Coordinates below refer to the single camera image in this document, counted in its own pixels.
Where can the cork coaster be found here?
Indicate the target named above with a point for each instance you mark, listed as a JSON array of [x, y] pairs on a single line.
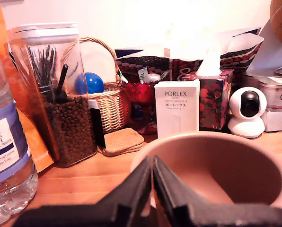
[[134, 149], [124, 154], [122, 138]]

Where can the pink ceramic cup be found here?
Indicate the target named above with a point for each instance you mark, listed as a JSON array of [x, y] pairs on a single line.
[[226, 165]]

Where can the black label tag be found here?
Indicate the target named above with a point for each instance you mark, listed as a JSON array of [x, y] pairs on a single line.
[[98, 125]]

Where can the white Porlex box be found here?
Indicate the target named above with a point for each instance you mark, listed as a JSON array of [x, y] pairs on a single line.
[[176, 118]]

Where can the clear coffee bean jar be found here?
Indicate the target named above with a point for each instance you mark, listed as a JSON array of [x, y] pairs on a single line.
[[70, 130]]

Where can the floral tissue box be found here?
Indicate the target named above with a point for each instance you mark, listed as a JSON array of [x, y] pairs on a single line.
[[214, 104]]

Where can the orange paper bag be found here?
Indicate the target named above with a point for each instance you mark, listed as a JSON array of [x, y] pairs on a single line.
[[37, 151]]

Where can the blue ball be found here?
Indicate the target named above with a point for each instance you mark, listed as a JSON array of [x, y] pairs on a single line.
[[93, 82]]

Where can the green white sachet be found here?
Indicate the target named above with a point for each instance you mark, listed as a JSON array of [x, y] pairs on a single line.
[[143, 73]]

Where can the white cardboard box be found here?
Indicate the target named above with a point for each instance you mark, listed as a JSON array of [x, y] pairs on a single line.
[[275, 120]]

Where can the red dotted patterned bag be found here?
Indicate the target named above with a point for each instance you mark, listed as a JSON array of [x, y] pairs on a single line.
[[155, 62]]

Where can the black scoop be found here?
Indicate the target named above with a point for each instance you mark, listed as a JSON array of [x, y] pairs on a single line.
[[61, 80]]

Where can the white tissue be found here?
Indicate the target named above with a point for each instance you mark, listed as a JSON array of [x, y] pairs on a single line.
[[209, 63]]

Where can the clear plastic water bottle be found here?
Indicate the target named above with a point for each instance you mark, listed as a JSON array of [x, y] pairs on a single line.
[[3, 142]]

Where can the silver tin can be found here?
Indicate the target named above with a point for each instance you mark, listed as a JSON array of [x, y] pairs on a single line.
[[273, 94]]

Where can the white security camera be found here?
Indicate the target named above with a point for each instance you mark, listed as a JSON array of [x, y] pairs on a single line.
[[246, 111]]

